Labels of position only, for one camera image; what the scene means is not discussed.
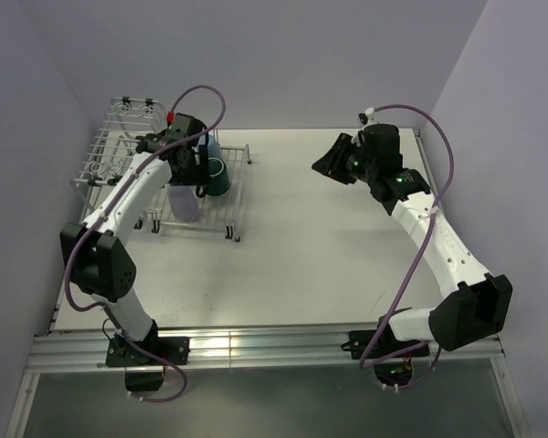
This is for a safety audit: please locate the blue cup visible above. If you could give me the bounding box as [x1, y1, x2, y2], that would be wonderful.
[198, 135, 223, 160]

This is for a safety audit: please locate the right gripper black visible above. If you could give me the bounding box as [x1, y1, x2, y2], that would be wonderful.
[311, 133, 376, 185]

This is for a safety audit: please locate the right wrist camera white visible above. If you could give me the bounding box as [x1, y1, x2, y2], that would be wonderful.
[357, 107, 378, 130]

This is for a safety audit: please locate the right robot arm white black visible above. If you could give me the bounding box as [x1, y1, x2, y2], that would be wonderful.
[311, 124, 513, 356]

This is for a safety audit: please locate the silver wire dish rack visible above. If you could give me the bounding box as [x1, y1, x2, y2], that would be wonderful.
[70, 97, 252, 242]

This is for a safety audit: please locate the purple cable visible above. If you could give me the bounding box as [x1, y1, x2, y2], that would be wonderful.
[358, 103, 456, 393]
[63, 85, 227, 402]

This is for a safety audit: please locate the dark green mug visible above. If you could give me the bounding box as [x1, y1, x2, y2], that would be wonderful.
[195, 157, 231, 198]

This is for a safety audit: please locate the purple cup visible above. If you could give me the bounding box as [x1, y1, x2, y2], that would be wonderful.
[167, 185, 200, 223]

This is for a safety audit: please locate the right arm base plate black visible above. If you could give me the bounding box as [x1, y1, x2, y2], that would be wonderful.
[340, 327, 430, 360]

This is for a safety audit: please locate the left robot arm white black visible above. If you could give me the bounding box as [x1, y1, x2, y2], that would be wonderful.
[59, 113, 209, 364]

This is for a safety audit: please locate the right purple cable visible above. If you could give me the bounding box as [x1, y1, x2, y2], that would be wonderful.
[358, 103, 456, 393]

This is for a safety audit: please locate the aluminium rail frame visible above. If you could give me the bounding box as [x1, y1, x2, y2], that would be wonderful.
[4, 130, 531, 438]

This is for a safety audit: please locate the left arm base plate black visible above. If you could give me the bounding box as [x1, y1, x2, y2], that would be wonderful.
[105, 336, 190, 368]

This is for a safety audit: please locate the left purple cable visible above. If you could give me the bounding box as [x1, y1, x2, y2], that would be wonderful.
[63, 85, 227, 402]

